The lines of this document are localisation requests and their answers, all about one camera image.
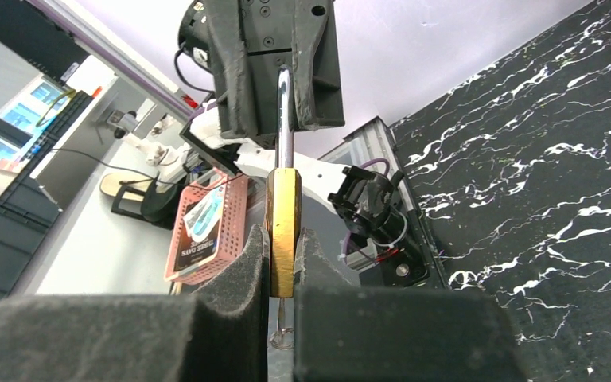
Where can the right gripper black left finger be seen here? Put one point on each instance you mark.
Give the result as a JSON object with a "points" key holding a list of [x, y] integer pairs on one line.
{"points": [[217, 333]]}

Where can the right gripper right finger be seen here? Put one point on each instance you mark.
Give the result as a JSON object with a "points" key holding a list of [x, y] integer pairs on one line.
{"points": [[344, 332]]}

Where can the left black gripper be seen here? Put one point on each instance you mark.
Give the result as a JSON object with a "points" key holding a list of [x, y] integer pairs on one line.
{"points": [[250, 41]]}

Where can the small silver key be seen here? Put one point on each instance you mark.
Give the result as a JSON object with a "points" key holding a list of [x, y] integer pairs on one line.
{"points": [[279, 339]]}

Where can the brass padlock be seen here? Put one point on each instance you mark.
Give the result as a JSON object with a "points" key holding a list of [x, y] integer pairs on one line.
{"points": [[285, 194]]}

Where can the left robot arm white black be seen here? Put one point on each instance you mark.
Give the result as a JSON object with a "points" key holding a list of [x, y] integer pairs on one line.
{"points": [[244, 155]]}

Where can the pink basket with book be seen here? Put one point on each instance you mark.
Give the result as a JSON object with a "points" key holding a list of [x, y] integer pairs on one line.
{"points": [[209, 228]]}

